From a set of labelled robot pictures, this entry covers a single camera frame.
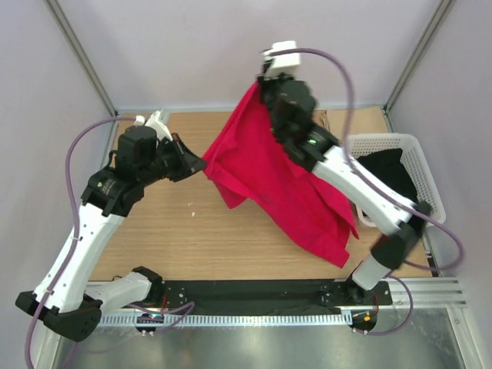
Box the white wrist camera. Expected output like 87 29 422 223
134 110 173 141
262 41 301 80

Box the black t shirt in basket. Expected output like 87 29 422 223
357 148 417 204

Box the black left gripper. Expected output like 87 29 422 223
138 132 207 187

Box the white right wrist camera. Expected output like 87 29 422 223
262 41 301 80

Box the pink red t shirt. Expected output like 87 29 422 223
203 84 357 268

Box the aluminium frame rail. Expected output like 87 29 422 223
84 278 468 308

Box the aluminium corner post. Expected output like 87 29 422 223
43 0 118 116
383 0 456 116

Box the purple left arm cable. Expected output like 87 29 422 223
23 117 197 369

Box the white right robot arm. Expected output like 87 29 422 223
257 73 431 304

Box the white slotted cable duct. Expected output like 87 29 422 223
99 311 352 327

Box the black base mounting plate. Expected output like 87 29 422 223
151 279 393 315

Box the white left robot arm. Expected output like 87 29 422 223
15 122 206 342

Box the folded beige t shirt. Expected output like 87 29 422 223
314 106 389 140

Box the left aluminium corner post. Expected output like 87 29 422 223
43 0 118 116

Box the right aluminium corner post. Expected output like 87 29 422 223
383 0 456 116

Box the white perforated plastic basket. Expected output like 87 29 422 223
341 132 447 231

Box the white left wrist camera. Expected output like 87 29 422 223
134 110 173 141

